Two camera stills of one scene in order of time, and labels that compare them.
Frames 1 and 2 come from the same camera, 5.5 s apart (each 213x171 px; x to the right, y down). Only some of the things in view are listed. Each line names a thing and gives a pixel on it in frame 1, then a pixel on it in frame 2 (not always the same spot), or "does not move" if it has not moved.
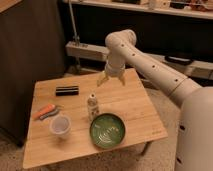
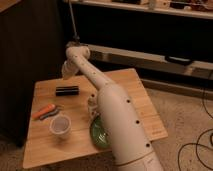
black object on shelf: x=179 y=60 does not move
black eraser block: x=67 y=90 does not move
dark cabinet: x=32 y=47 does not move
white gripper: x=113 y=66 → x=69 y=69
